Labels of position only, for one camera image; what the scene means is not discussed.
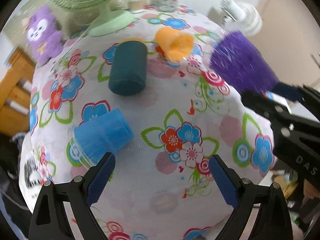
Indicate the white circulator fan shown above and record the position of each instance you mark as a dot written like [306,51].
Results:
[236,16]

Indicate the wooden chair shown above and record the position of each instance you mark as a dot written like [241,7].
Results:
[22,68]

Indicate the floral tablecloth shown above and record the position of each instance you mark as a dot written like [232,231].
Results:
[161,187]

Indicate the purple plush rabbit toy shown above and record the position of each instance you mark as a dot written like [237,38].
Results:
[43,35]

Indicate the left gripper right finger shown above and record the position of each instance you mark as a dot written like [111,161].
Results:
[273,218]

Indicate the white printed t-shirt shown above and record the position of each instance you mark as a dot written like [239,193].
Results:
[29,177]

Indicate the orange plastic cup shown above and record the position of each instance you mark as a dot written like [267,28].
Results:
[176,44]

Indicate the dark teal cup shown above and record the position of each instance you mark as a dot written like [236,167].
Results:
[128,71]

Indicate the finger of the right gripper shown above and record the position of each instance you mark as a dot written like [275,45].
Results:
[307,96]
[276,113]

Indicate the blue plastic cup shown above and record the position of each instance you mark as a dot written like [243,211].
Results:
[90,141]

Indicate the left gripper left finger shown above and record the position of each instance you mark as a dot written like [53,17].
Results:
[49,219]

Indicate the cotton swab container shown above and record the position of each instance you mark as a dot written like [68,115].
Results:
[136,6]

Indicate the purple plastic cup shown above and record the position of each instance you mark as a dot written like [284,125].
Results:
[241,64]

